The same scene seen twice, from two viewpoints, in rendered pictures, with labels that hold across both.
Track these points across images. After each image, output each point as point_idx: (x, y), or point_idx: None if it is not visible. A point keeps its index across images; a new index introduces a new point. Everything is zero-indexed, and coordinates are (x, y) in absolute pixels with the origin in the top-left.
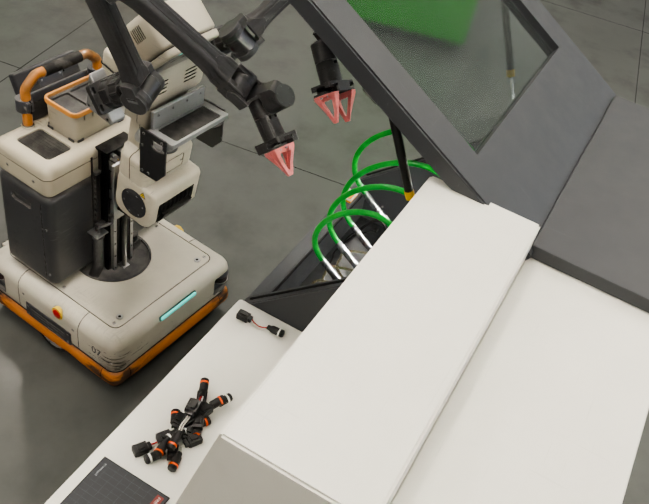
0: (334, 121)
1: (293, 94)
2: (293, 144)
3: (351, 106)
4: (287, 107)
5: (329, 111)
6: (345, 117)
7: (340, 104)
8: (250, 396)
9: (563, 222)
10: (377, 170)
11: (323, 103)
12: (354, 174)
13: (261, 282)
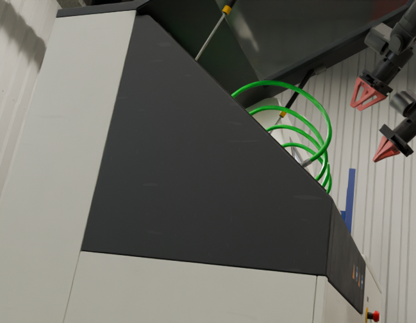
0: (360, 109)
1: (393, 96)
2: (382, 137)
3: (354, 92)
4: (391, 106)
5: (368, 102)
6: (355, 104)
7: (366, 95)
8: (309, 157)
9: None
10: (313, 179)
11: (377, 98)
12: (322, 138)
13: (362, 257)
